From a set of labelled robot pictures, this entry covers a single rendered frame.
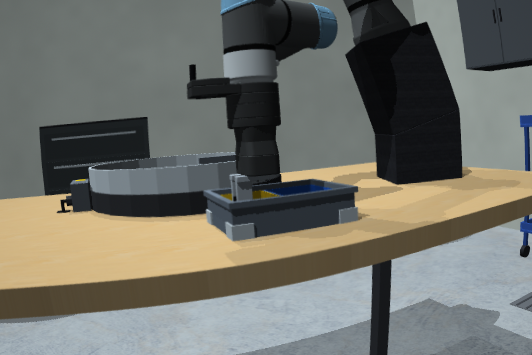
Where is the dark grey two-compartment bin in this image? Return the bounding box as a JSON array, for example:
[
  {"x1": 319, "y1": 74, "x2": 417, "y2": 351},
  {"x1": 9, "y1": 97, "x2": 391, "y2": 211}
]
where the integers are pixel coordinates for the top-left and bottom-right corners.
[{"x1": 203, "y1": 179, "x2": 358, "y2": 241}]

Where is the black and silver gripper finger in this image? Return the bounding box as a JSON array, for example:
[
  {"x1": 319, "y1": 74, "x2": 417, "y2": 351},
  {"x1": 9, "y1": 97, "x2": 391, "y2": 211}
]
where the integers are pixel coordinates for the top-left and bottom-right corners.
[
  {"x1": 235, "y1": 175, "x2": 270, "y2": 201},
  {"x1": 230, "y1": 174, "x2": 243, "y2": 202}
]

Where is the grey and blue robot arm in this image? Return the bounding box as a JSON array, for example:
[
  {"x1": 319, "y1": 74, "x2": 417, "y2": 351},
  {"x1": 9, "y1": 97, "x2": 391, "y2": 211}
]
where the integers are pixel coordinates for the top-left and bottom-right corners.
[{"x1": 220, "y1": 0, "x2": 410, "y2": 61}]

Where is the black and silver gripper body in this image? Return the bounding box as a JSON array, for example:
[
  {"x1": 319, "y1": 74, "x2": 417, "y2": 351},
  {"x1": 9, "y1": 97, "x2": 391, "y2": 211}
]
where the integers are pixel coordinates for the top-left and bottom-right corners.
[{"x1": 187, "y1": 49, "x2": 281, "y2": 177}]

